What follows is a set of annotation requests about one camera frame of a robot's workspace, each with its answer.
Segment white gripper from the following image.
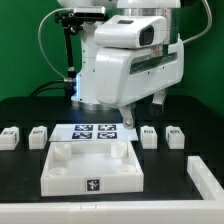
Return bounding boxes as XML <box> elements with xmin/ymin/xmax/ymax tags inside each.
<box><xmin>95</xmin><ymin>40</ymin><xmax>184</xmax><ymax>129</ymax></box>

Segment white square table top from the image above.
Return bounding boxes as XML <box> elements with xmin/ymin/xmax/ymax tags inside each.
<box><xmin>40</xmin><ymin>140</ymin><xmax>144</xmax><ymax>196</ymax></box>

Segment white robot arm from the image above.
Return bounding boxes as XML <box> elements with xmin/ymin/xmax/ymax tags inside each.
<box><xmin>57</xmin><ymin>0</ymin><xmax>184</xmax><ymax>129</ymax></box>

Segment white sheet with tags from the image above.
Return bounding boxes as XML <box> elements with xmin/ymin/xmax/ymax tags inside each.
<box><xmin>49</xmin><ymin>123</ymin><xmax>138</xmax><ymax>142</ymax></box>

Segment white L-shaped fence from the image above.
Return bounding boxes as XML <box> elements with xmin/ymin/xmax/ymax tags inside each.
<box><xmin>0</xmin><ymin>156</ymin><xmax>224</xmax><ymax>224</ymax></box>

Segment black camera stand pole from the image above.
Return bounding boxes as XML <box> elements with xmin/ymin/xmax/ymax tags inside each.
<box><xmin>64</xmin><ymin>25</ymin><xmax>76</xmax><ymax>96</ymax></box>

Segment black cables at base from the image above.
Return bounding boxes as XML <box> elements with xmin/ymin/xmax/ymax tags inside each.
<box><xmin>31</xmin><ymin>79</ymin><xmax>68</xmax><ymax>98</ymax></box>

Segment black camera on stand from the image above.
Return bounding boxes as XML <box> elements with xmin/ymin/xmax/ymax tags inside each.
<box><xmin>55</xmin><ymin>6</ymin><xmax>106</xmax><ymax>22</ymax></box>

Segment grey camera cable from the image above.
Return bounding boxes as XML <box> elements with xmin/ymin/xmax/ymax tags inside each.
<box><xmin>37</xmin><ymin>7</ymin><xmax>74</xmax><ymax>80</ymax></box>

